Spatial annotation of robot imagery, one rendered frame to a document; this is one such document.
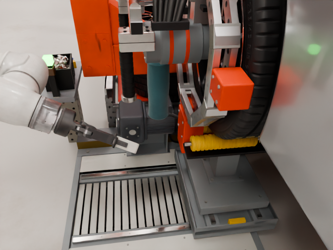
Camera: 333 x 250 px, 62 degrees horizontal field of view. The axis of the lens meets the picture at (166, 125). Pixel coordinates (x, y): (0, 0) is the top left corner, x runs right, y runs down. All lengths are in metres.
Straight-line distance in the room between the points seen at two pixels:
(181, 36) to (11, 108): 0.50
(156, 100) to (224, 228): 0.60
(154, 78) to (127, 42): 0.38
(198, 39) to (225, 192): 0.68
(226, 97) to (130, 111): 0.80
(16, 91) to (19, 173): 1.08
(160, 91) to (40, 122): 0.51
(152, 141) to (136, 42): 1.01
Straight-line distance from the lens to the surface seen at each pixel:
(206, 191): 1.26
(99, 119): 2.06
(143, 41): 0.73
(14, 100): 0.76
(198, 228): 1.22
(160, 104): 1.14
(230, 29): 0.69
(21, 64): 0.88
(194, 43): 0.89
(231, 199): 1.25
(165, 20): 0.70
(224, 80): 0.65
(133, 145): 0.83
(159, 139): 1.66
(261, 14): 0.68
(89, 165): 1.60
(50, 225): 1.50
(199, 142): 1.01
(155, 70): 1.07
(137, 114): 1.36
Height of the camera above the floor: 1.18
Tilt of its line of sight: 37 degrees down
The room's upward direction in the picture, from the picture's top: 1 degrees clockwise
